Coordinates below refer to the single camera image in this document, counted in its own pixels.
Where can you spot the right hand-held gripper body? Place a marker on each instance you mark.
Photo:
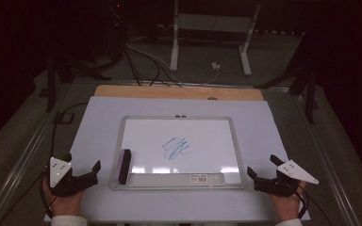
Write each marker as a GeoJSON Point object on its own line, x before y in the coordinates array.
{"type": "Point", "coordinates": [295, 172]}

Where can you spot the person's right hand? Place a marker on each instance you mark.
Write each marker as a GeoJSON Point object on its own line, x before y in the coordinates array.
{"type": "Point", "coordinates": [287, 207]}

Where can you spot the white metal stand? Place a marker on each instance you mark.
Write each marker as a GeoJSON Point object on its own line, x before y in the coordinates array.
{"type": "Point", "coordinates": [213, 22]}

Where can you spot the black tripod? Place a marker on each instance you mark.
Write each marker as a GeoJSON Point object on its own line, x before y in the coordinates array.
{"type": "Point", "coordinates": [310, 97]}
{"type": "Point", "coordinates": [51, 84]}

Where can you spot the white plug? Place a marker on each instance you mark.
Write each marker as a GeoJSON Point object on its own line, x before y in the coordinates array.
{"type": "Point", "coordinates": [216, 66]}

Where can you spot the dark equipment with red light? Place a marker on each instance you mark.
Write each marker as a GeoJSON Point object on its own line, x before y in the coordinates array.
{"type": "Point", "coordinates": [118, 19]}

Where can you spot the metal floor rail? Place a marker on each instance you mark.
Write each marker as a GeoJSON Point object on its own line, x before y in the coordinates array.
{"type": "Point", "coordinates": [19, 169]}
{"type": "Point", "coordinates": [326, 175]}

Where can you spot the white paper sheet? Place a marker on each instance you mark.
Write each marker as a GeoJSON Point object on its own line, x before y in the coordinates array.
{"type": "Point", "coordinates": [257, 125]}

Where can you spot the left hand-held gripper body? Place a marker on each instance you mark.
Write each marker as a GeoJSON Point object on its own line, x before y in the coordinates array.
{"type": "Point", "coordinates": [59, 171]}

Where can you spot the grey framed whiteboard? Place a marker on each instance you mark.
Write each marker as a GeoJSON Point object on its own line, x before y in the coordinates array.
{"type": "Point", "coordinates": [201, 141]}

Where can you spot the person's left hand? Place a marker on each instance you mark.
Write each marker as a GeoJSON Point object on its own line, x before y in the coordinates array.
{"type": "Point", "coordinates": [64, 205]}

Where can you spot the purple and black eraser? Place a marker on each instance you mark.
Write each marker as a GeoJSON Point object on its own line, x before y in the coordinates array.
{"type": "Point", "coordinates": [124, 166]}

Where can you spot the small black square frame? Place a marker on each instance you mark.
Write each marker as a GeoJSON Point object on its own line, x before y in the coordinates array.
{"type": "Point", "coordinates": [56, 118]}

